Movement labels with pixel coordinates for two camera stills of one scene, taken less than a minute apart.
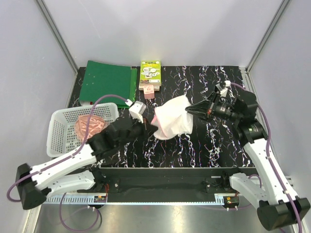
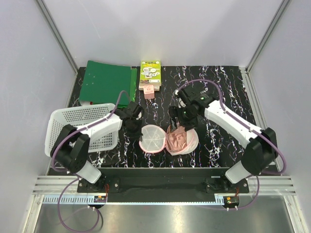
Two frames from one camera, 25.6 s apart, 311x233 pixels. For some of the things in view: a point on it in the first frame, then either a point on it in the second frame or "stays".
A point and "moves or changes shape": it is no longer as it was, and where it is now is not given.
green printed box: [150, 74] stays
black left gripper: [164, 184] stays
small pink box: [148, 91] stays
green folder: [101, 79] stays
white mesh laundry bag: [172, 118] moves or changes shape
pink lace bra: [96, 124] → [176, 138]
